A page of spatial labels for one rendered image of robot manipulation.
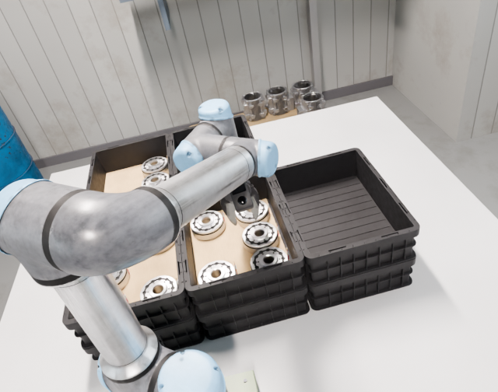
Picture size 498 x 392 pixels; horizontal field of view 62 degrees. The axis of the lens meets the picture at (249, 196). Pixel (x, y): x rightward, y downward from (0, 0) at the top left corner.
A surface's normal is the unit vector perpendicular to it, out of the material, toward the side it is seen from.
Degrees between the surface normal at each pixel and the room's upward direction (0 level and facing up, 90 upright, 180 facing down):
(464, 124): 90
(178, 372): 8
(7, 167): 90
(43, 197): 4
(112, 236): 62
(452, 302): 0
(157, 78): 90
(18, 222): 45
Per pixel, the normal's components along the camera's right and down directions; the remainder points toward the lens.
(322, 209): -0.16, -0.76
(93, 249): 0.22, 0.25
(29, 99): 0.18, 0.60
